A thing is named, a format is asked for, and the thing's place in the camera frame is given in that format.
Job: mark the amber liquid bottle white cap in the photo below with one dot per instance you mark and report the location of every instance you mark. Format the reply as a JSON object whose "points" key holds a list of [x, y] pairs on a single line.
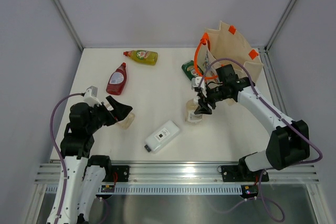
{"points": [[190, 115]]}

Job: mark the yellow dish soap bottle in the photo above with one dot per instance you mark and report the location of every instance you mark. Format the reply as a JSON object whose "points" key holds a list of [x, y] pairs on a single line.
{"points": [[142, 56]]}

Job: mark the green dish soap bottle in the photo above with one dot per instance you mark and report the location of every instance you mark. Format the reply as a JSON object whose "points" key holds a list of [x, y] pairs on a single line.
{"points": [[189, 70]]}

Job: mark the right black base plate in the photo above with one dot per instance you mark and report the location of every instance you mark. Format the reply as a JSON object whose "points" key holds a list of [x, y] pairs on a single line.
{"points": [[231, 173]]}

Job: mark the aluminium frame post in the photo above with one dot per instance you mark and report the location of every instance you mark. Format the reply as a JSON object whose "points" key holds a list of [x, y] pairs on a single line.
{"points": [[68, 24], [284, 16]]}

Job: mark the white rectangular bottle black cap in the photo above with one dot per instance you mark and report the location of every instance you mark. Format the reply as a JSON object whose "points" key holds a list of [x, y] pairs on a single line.
{"points": [[161, 137]]}

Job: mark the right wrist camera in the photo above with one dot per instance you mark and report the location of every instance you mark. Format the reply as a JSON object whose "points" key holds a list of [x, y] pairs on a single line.
{"points": [[197, 84]]}

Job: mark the beige canvas bag orange handles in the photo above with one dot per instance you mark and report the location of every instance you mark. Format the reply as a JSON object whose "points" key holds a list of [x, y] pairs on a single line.
{"points": [[225, 46]]}

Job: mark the clear pale soap bottle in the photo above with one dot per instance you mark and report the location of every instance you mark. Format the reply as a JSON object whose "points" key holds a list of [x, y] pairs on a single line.
{"points": [[127, 121]]}

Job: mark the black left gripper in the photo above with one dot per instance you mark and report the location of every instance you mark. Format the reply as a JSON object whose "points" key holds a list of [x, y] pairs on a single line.
{"points": [[121, 111]]}

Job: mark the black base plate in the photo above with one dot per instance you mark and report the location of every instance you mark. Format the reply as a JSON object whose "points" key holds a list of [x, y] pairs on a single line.
{"points": [[231, 173], [117, 173]]}

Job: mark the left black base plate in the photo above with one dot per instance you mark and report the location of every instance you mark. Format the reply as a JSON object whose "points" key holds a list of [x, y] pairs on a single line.
{"points": [[117, 173]]}

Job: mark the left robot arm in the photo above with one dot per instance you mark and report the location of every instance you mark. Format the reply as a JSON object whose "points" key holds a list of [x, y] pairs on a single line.
{"points": [[82, 173]]}

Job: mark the white slotted cable duct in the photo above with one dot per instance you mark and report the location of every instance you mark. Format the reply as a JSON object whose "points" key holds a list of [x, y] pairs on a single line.
{"points": [[171, 190]]}

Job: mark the red dish soap bottle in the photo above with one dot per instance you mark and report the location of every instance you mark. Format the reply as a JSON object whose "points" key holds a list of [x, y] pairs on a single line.
{"points": [[117, 80]]}

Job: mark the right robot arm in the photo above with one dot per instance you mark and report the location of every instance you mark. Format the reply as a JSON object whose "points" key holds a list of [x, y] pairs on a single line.
{"points": [[288, 138]]}

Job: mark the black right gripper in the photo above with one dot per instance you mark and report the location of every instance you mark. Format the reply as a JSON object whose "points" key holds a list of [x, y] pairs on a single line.
{"points": [[204, 99]]}

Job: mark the aluminium mounting rail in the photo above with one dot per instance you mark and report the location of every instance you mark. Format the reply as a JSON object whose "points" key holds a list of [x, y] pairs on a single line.
{"points": [[203, 173]]}

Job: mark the left aluminium frame post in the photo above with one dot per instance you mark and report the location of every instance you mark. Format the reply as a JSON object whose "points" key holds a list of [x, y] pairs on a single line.
{"points": [[68, 24]]}

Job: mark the right aluminium frame post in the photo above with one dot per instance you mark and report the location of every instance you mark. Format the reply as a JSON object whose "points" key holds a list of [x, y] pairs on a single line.
{"points": [[284, 16]]}

